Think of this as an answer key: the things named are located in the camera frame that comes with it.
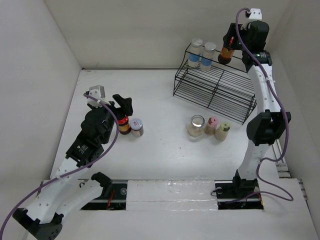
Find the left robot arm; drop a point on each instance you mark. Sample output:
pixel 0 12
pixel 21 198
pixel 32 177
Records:
pixel 63 194

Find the white lid spice jar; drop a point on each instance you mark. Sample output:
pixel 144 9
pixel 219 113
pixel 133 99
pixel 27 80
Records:
pixel 137 127

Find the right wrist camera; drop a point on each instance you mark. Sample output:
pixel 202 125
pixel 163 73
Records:
pixel 254 14

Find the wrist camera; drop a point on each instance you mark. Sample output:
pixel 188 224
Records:
pixel 97 92
pixel 254 14

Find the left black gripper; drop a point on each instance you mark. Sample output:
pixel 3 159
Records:
pixel 125 104

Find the black wire rack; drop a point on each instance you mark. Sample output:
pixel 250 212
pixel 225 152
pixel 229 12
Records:
pixel 223 89

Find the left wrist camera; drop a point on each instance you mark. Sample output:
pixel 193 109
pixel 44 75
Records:
pixel 97 92

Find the red lid sauce jar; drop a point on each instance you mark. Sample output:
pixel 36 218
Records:
pixel 124 126
pixel 225 55

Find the silver lid blue label shaker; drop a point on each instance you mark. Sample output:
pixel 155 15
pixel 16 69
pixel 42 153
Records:
pixel 195 50

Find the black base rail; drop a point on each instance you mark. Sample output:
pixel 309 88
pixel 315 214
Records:
pixel 115 199

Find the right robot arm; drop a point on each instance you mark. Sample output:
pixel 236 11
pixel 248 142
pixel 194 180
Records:
pixel 271 120

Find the pink lid spice bottle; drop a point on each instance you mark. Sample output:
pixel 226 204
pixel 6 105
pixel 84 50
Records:
pixel 211 125

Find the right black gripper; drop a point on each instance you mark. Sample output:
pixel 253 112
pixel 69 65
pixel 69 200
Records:
pixel 232 31

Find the yellow lid spice bottle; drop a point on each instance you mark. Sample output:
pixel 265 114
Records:
pixel 222 131

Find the round glass jar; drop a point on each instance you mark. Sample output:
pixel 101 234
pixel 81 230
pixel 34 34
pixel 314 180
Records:
pixel 195 127

